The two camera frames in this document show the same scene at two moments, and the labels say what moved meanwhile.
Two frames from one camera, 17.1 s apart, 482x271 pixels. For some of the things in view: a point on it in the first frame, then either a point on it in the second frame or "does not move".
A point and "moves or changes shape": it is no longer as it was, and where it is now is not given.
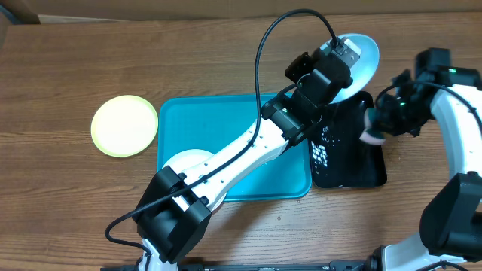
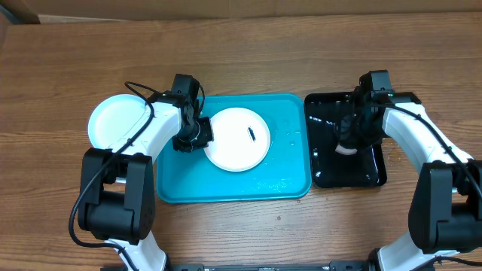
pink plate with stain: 182,160 to 241,139
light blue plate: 364,70 to 113,117
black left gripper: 303,62 to 206,136
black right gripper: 382,117 to 349,134
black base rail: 372,265 does not move
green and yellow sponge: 373,116 moves or changes shape
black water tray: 340,157 does not move
